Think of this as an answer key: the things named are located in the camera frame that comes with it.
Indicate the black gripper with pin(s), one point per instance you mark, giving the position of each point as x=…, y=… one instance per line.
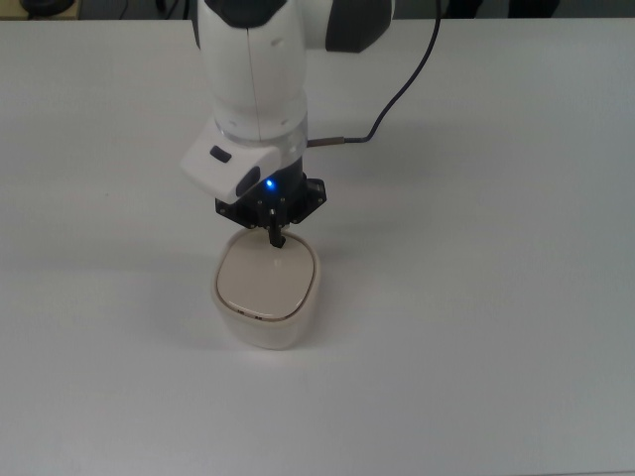
x=292, y=198

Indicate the cream trash can lid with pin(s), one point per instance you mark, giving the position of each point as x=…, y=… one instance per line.
x=263, y=282

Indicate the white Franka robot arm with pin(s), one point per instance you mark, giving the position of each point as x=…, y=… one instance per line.
x=258, y=74

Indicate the small white trash can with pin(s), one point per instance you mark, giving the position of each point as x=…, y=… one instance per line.
x=263, y=334

